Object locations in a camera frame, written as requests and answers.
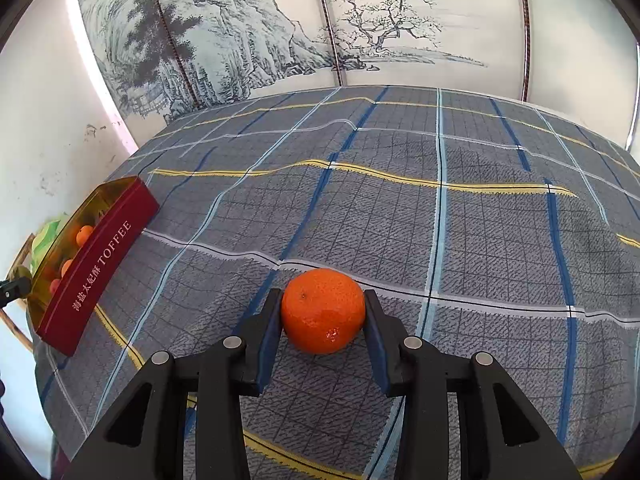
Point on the red toffee tin box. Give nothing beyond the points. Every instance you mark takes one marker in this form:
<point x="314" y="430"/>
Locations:
<point x="118" y="210"/>

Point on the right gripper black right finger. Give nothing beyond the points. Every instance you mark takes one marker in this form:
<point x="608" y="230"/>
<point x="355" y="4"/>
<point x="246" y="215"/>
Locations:
<point x="502" y="436"/>

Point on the grey plaid tablecloth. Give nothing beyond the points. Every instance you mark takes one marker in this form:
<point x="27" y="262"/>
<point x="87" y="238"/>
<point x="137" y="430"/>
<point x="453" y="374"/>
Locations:
<point x="482" y="224"/>

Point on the orange mandarin with stem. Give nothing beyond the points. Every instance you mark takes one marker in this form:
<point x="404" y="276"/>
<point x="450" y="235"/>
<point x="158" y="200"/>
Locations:
<point x="65" y="266"/>

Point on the wooden chair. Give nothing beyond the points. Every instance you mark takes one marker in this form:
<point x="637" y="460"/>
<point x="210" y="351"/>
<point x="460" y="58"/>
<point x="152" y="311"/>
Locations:
<point x="16" y="287"/>

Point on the green tissue pack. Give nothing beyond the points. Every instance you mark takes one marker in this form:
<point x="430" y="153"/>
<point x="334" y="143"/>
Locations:
<point x="44" y="239"/>

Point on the red tomato in tin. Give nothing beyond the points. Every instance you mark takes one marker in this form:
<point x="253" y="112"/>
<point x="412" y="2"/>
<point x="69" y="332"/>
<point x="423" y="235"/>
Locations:
<point x="54" y="285"/>

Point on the smooth orange fruit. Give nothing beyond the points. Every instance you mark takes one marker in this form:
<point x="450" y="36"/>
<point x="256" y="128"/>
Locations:
<point x="83" y="235"/>

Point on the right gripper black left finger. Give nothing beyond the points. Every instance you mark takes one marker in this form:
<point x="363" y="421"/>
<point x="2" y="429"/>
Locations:
<point x="141" y="435"/>

